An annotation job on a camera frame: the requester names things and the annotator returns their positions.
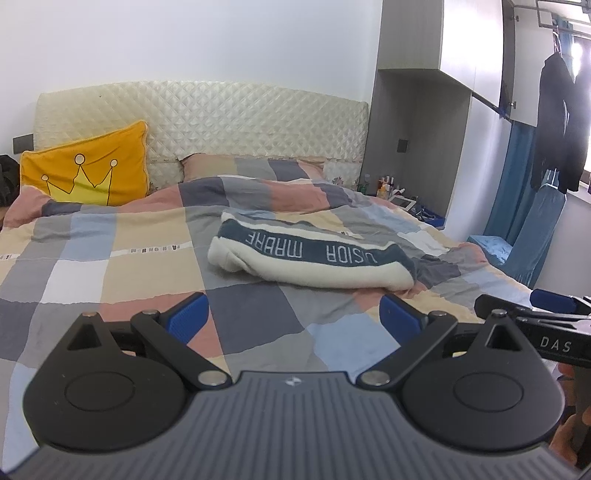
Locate patchwork duvet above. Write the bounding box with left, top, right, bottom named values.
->
left=0, top=174, right=536, bottom=416

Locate floral pillow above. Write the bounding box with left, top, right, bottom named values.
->
left=322, top=158, right=362, bottom=189

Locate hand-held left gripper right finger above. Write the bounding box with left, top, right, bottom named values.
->
left=355, top=294, right=542, bottom=387

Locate black hanging jacket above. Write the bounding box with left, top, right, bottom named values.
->
left=530, top=52, right=586, bottom=195

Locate grey wardrobe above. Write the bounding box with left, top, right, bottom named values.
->
left=360, top=0, right=515, bottom=222

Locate cluttered nightstand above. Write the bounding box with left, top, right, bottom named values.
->
left=360, top=191, right=447, bottom=232

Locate yellow crown pillow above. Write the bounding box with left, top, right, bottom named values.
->
left=19, top=120, right=150, bottom=207

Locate blue curtain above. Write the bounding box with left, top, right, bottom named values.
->
left=482, top=117, right=539, bottom=245
left=505, top=170, right=568, bottom=289

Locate cream quilted headboard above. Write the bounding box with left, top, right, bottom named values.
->
left=34, top=80, right=370, bottom=192

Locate person's right hand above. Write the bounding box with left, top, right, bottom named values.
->
left=549, top=362, right=591, bottom=468

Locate bright window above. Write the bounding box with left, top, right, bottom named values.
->
left=570, top=28, right=591, bottom=172

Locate patchwork pillow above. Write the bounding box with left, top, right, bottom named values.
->
left=178, top=154, right=326, bottom=182

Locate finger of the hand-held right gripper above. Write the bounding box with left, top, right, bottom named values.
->
left=475, top=294, right=591, bottom=325
left=530, top=288, right=591, bottom=315

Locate cream knitted sweater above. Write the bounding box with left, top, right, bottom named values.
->
left=207, top=211, right=416, bottom=291

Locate metal clothes rail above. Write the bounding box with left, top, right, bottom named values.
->
left=471, top=90, right=514, bottom=121

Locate row of cosmetic bottles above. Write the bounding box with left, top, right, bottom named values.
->
left=375, top=174, right=407, bottom=200

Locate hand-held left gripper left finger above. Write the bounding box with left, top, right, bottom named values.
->
left=67, top=293, right=232, bottom=389

